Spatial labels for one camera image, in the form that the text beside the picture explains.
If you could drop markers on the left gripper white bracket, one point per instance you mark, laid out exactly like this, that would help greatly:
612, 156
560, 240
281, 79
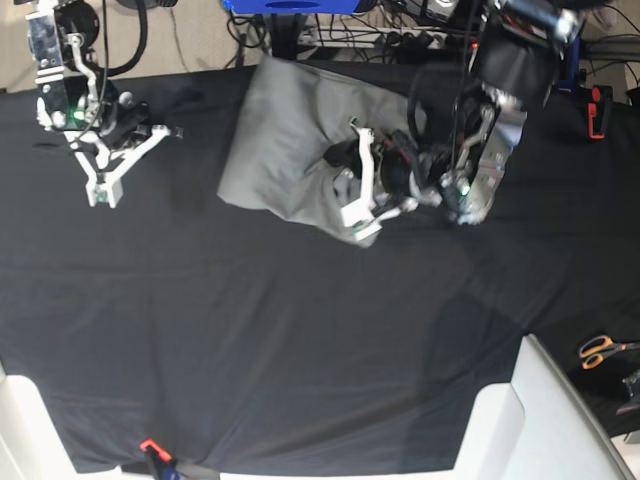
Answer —
385, 177

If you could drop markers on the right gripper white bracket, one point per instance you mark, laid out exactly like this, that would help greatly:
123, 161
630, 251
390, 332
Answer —
108, 153

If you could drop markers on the grey T-shirt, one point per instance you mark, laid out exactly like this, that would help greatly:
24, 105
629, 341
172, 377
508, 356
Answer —
291, 116

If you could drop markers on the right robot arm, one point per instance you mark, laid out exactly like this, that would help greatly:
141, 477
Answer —
75, 88

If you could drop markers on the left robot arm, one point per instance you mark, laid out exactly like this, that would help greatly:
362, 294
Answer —
511, 69

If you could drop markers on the black table cloth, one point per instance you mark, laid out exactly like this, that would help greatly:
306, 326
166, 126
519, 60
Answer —
251, 345

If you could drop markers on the white power strip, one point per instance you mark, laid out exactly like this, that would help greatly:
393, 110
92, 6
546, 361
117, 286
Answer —
345, 36

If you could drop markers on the black stand pole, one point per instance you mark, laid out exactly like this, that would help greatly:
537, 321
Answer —
284, 32

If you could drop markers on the blue box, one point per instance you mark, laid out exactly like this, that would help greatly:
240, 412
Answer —
248, 7

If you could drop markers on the red black clamp right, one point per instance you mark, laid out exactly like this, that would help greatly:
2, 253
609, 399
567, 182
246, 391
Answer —
599, 111

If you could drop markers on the red blue clamp bottom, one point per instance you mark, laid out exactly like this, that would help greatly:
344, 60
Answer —
161, 464

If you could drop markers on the black tool right edge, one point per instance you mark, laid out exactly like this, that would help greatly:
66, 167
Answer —
631, 384

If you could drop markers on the orange handled scissors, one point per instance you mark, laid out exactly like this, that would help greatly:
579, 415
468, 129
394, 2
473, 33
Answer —
595, 351

